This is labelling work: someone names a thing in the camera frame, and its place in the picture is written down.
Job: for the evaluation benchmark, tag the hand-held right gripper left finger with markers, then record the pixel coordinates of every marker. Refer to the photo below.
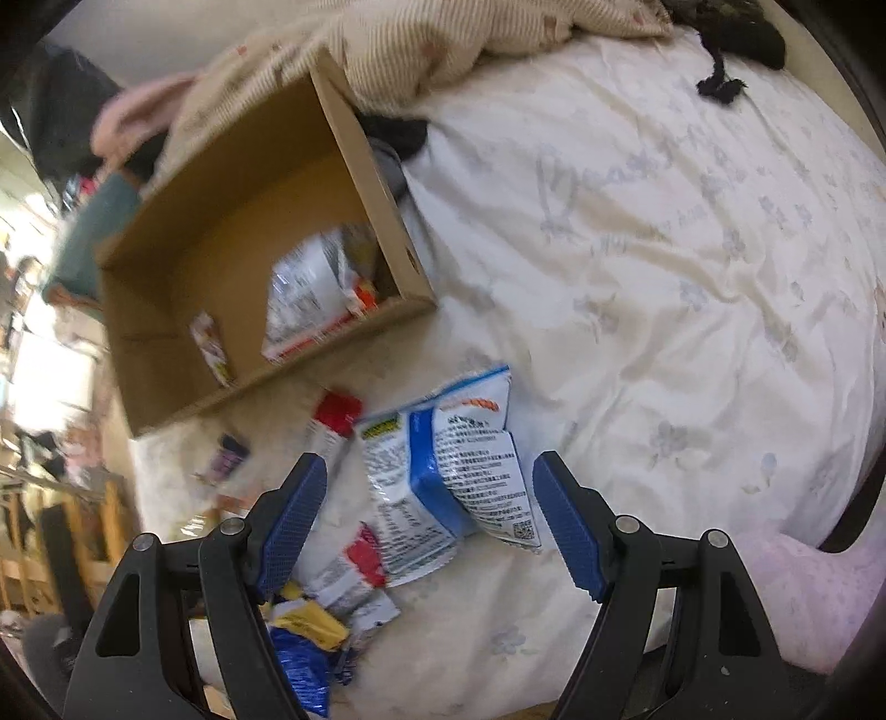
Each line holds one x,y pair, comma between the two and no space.
294,512

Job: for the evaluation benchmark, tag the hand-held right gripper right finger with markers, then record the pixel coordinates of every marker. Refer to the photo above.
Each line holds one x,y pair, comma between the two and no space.
564,526

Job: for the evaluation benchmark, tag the purple pink snack bar packet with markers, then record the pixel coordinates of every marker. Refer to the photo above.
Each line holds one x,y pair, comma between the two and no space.
228,457

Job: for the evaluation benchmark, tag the yellow snack bag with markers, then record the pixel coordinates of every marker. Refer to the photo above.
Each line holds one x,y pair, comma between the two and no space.
311,619

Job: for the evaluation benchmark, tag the light blue white snack bag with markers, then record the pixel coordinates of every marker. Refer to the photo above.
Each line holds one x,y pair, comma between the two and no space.
429,471

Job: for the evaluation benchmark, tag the dark blue snack bag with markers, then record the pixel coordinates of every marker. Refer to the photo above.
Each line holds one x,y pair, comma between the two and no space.
301,671

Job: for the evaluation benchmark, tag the brown cardboard box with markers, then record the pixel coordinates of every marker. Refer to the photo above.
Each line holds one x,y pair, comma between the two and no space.
228,228

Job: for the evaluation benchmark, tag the red white snack bar packet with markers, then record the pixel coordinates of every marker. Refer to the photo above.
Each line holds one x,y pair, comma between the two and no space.
332,422
353,574

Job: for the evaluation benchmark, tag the small red white snack packet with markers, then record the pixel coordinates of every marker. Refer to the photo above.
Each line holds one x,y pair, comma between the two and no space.
211,346

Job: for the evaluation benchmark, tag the wooden chair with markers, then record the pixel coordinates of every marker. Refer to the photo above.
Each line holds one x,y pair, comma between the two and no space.
104,526

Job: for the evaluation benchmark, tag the white silver snack packet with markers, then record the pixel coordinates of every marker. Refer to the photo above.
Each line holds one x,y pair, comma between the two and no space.
304,291

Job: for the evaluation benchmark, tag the orange red snack packet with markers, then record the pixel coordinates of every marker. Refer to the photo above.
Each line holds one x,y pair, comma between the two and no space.
363,294

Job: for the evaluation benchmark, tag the pink fluffy cushion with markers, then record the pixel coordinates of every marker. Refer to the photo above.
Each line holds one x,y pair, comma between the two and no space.
817,588

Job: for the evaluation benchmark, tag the white floral duvet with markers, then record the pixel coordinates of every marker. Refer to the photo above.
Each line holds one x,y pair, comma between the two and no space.
657,277

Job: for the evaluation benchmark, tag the teal cushion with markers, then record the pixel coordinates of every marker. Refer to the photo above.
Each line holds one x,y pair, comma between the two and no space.
90,228

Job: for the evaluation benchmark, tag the black cloth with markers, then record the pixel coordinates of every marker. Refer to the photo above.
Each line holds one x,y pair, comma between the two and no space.
401,135

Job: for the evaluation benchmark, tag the pink cloth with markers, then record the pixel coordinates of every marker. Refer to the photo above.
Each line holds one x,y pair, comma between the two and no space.
131,114

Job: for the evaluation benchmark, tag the dark grey bag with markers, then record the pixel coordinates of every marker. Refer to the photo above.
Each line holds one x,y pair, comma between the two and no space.
69,111

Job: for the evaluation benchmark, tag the beige striped blanket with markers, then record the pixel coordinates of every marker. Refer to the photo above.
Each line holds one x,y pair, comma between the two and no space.
415,41

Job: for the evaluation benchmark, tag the black garment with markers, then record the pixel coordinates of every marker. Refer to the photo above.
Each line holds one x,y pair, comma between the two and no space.
734,34

